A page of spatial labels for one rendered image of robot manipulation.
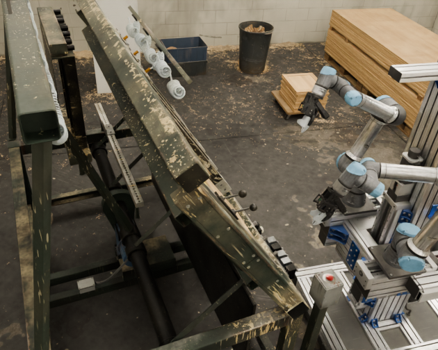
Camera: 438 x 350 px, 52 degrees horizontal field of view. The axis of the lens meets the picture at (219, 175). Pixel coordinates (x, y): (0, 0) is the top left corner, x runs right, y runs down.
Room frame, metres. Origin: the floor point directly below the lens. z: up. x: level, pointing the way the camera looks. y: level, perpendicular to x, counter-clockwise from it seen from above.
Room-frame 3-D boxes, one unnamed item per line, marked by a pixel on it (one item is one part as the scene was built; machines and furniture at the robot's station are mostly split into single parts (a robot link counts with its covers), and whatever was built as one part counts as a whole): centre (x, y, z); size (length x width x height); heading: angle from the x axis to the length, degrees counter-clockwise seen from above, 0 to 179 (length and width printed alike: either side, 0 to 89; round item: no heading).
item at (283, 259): (1.98, -0.38, 0.69); 0.50 x 0.14 x 0.24; 26
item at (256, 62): (6.41, -0.38, 0.33); 0.52 x 0.51 x 0.65; 17
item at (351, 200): (2.16, -0.84, 1.09); 0.15 x 0.15 x 0.10
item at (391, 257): (1.69, -0.99, 1.09); 0.15 x 0.15 x 0.10
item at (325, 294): (1.61, -0.63, 0.84); 0.12 x 0.12 x 0.18; 26
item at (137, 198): (2.60, 0.74, 1.00); 1.30 x 0.05 x 0.04; 26
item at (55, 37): (2.77, 1.10, 1.38); 0.70 x 0.15 x 0.85; 26
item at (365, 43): (5.99, -2.39, 0.39); 2.46 x 1.05 x 0.78; 17
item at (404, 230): (1.68, -0.99, 1.20); 0.13 x 0.12 x 0.14; 172
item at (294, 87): (5.23, -0.94, 0.20); 0.61 x 0.53 x 0.40; 17
